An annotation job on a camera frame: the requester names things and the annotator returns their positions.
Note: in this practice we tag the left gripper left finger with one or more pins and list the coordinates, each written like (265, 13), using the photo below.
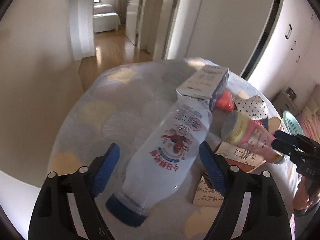
(52, 217)

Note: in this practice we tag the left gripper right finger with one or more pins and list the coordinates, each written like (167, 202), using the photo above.
(266, 218)

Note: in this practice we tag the black dotted white paper bag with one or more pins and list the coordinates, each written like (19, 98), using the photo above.
(254, 107)

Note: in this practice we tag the pink yellow snack cup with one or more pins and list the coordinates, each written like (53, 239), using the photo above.
(239, 130)

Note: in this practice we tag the blue white milk carton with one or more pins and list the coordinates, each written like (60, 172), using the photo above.
(206, 85)

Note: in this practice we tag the red white paper cup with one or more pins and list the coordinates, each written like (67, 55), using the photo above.
(275, 124)

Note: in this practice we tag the person's right hand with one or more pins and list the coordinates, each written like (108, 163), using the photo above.
(302, 200)

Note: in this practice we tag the teal plastic laundry basket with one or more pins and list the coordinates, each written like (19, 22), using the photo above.
(292, 124)

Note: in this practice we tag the pink bed cover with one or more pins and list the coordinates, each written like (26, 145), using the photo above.
(309, 122)

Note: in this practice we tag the beige bedside table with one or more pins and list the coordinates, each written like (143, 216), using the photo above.
(282, 102)

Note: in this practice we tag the brown paper bag with writing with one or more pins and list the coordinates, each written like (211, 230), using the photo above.
(214, 183)

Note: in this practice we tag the pink small packet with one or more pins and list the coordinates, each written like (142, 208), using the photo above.
(226, 102)

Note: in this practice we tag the white wardrobe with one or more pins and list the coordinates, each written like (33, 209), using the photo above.
(285, 47)

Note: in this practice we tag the round floral tablecloth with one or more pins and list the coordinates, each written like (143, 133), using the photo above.
(123, 106)

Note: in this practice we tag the white bed in far room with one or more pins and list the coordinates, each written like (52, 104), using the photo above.
(104, 18)

